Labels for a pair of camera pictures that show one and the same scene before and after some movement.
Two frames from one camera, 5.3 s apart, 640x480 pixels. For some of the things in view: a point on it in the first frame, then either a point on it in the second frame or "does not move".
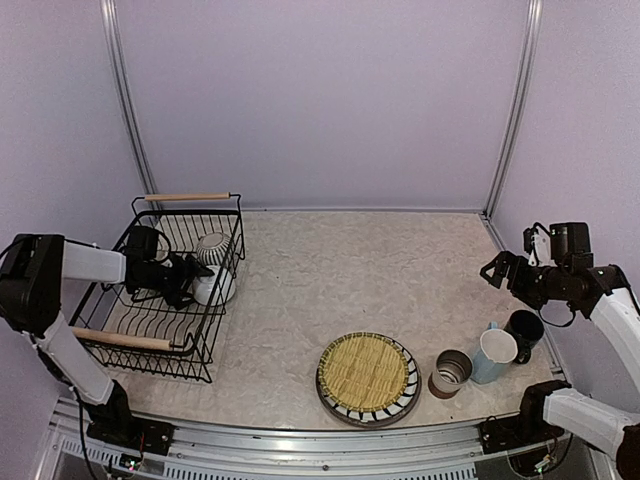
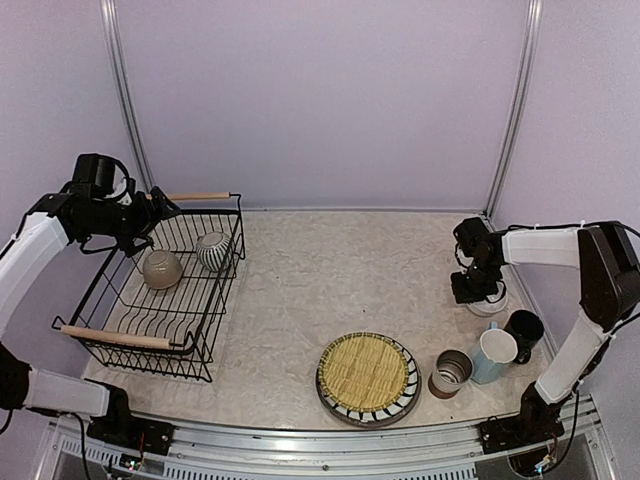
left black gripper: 186,273 -> 145,218
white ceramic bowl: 215,289 -> 484,307
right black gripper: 506,259 -> 464,295
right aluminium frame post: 535,9 does not move
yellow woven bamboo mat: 364,372 does not move
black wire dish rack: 151,335 does not move
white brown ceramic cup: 453,370 does not move
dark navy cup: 526,328 does not move
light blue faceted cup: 498,348 does not move
